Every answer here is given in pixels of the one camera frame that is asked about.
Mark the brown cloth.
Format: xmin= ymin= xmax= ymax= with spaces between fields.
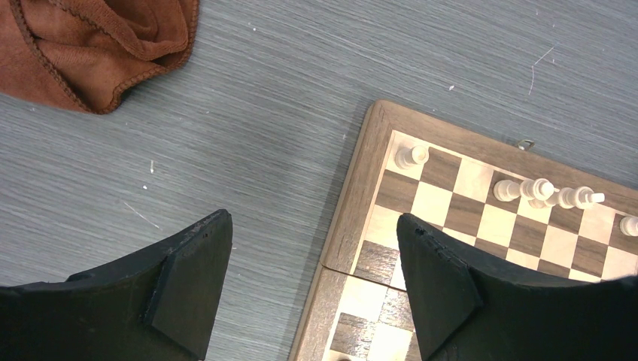
xmin=1 ymin=1 xmax=199 ymax=114

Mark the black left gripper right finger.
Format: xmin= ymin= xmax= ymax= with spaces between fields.
xmin=396 ymin=214 xmax=637 ymax=360

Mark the light wooden king piece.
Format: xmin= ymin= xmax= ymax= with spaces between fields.
xmin=529 ymin=187 xmax=606 ymax=210

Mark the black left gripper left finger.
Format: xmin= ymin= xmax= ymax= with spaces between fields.
xmin=1 ymin=209 xmax=233 ymax=360

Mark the light wooden rook corner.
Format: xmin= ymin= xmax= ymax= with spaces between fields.
xmin=394 ymin=145 xmax=430 ymax=169

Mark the light wooden queen piece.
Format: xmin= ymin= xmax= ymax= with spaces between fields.
xmin=493 ymin=178 xmax=554 ymax=202

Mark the wooden chessboard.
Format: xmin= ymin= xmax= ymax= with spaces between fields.
xmin=290 ymin=100 xmax=637 ymax=360

